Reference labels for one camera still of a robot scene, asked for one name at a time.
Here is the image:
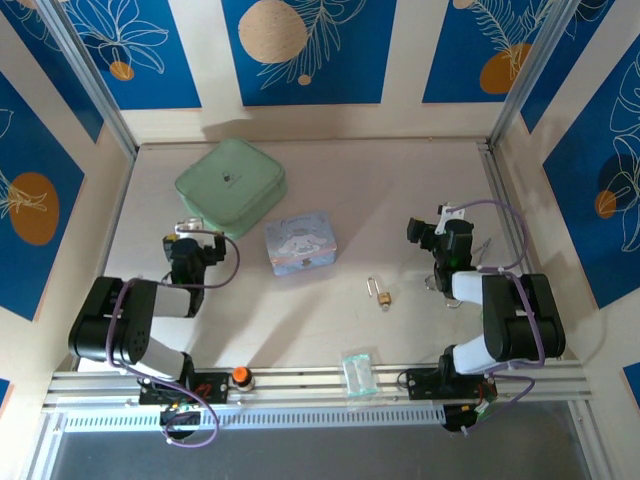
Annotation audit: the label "purple cable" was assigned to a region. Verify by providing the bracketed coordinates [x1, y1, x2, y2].
[459, 269, 547, 437]
[451, 198, 532, 276]
[104, 278, 220, 447]
[164, 230, 243, 290]

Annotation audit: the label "white slotted cable duct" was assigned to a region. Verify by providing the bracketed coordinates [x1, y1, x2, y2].
[59, 407, 447, 434]

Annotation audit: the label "aluminium frame post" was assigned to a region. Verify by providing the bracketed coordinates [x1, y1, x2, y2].
[37, 0, 140, 157]
[487, 0, 565, 147]

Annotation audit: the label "mint green zipper pouch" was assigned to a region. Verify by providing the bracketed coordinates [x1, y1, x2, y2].
[173, 138, 289, 240]

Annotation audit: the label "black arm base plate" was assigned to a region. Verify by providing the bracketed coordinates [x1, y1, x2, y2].
[403, 367, 500, 402]
[138, 371, 231, 406]

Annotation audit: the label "aluminium side rail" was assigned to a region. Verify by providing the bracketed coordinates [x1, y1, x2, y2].
[477, 141, 544, 281]

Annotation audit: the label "light blue cartoon tin box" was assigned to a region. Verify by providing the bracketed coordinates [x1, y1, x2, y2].
[263, 209, 339, 278]

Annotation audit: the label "white cable bracket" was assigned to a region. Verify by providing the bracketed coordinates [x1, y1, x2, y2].
[433, 203, 467, 236]

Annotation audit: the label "brass padlock with long shackle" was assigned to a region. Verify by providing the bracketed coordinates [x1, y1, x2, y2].
[367, 275, 394, 307]

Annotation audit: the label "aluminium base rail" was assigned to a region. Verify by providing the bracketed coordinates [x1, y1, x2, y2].
[42, 363, 597, 413]

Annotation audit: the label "orange emergency stop button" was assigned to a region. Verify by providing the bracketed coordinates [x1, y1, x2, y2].
[228, 365, 258, 394]

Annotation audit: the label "blue floral wall panel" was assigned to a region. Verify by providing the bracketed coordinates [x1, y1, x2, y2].
[221, 0, 397, 108]
[0, 0, 105, 145]
[542, 48, 640, 310]
[58, 0, 203, 112]
[519, 0, 640, 135]
[0, 69, 87, 322]
[422, 0, 552, 105]

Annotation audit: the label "clear plastic bag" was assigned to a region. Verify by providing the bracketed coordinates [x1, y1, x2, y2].
[339, 349, 379, 412]

